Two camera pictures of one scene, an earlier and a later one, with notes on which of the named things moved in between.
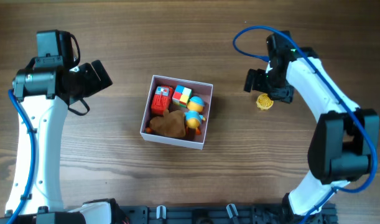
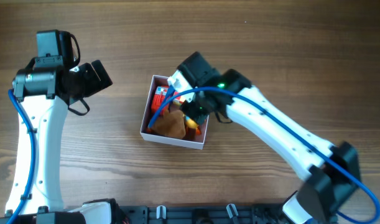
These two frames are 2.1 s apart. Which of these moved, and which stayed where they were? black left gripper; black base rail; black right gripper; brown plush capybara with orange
Moved: black right gripper
Stayed: black base rail; brown plush capybara with orange; black left gripper
